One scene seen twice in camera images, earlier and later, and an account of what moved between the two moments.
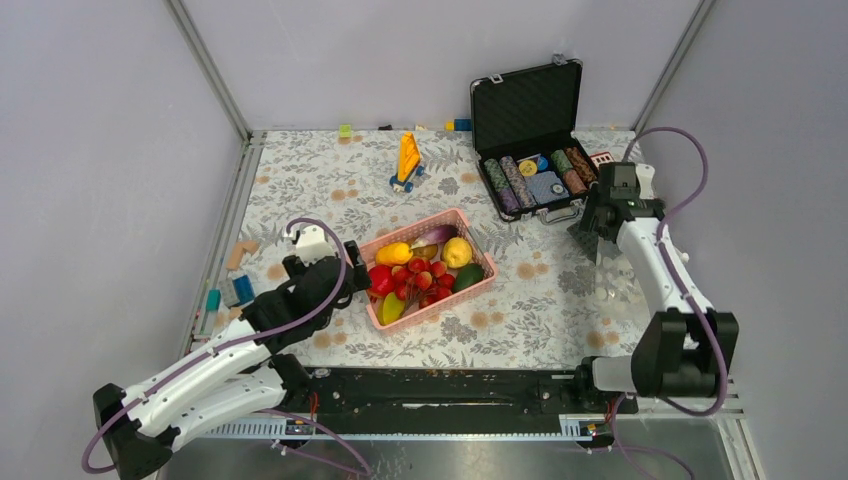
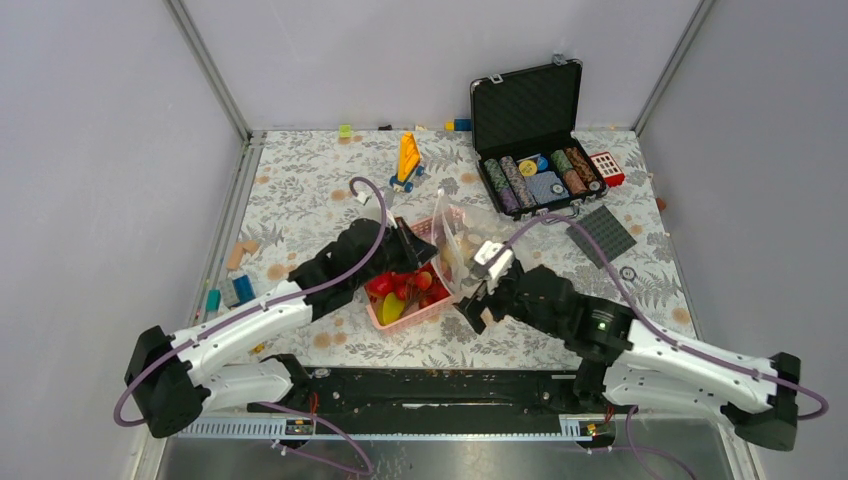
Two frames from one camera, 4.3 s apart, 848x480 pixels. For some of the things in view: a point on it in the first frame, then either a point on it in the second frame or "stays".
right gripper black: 589,217 -> 472,307
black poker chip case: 523,131 stays
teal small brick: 214,300 stays
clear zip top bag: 617,295 -> 459,232
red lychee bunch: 422,282 stays
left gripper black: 362,281 -> 415,249
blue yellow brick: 461,124 stays
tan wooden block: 236,254 stays
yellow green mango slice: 391,309 stays
